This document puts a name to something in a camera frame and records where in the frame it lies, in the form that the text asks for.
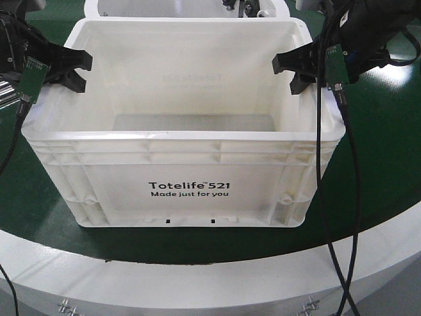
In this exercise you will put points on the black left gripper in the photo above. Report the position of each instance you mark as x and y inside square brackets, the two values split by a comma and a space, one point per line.
[20, 41]

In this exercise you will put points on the chrome roller rods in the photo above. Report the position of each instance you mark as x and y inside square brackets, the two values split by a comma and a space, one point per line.
[9, 91]

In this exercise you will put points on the white outer table rim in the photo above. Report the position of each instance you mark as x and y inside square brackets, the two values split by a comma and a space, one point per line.
[58, 282]

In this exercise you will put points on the green left circuit board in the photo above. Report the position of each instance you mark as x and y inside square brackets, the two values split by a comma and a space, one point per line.
[32, 79]

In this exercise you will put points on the white inner ring guard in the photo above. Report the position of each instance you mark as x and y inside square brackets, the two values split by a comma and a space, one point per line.
[187, 9]

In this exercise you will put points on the white plastic tote box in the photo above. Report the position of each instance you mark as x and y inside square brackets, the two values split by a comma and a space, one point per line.
[184, 123]

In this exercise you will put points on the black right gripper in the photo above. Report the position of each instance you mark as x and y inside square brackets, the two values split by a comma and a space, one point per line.
[363, 31]

